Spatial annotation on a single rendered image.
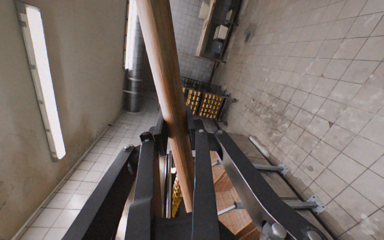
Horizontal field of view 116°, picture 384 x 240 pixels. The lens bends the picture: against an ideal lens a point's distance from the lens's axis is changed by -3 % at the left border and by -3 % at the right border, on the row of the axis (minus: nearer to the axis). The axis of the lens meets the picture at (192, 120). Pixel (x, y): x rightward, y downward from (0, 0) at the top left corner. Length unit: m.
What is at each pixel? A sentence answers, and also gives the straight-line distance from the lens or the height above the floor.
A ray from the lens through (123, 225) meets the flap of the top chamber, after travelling 1.69.
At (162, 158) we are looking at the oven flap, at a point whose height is 1.52.
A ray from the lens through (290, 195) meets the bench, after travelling 1.87.
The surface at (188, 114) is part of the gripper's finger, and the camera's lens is 0.17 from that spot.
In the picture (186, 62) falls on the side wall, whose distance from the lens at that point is 5.18.
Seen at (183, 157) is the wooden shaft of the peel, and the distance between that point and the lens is 0.19.
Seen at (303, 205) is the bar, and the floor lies 0.21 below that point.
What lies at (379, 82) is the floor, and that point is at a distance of 1.86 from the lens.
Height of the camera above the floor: 1.65
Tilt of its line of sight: 13 degrees down
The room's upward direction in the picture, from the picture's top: 79 degrees counter-clockwise
